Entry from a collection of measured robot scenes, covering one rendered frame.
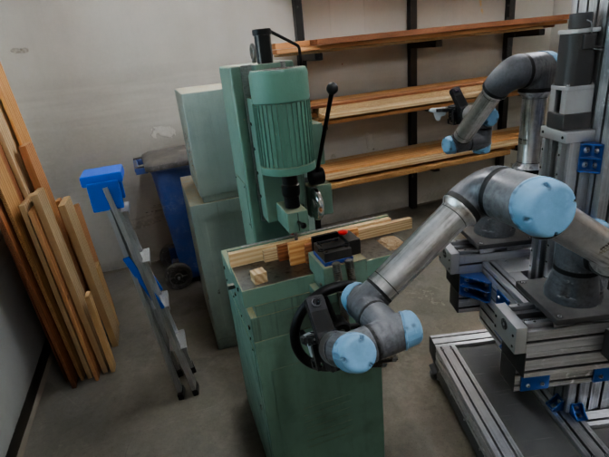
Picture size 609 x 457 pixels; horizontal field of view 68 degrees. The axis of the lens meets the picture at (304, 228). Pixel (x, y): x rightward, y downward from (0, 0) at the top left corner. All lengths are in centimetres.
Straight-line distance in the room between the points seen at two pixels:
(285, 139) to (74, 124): 255
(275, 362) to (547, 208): 95
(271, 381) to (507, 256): 101
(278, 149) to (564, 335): 98
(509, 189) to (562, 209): 10
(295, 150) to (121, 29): 248
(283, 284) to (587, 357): 92
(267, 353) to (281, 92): 80
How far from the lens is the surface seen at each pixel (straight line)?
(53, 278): 256
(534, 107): 184
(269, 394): 161
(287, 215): 144
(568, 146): 157
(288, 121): 134
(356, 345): 88
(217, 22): 372
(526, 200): 97
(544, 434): 195
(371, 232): 163
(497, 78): 176
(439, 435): 215
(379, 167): 370
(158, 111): 368
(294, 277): 140
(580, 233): 113
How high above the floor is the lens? 156
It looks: 22 degrees down
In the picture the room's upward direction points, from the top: 6 degrees counter-clockwise
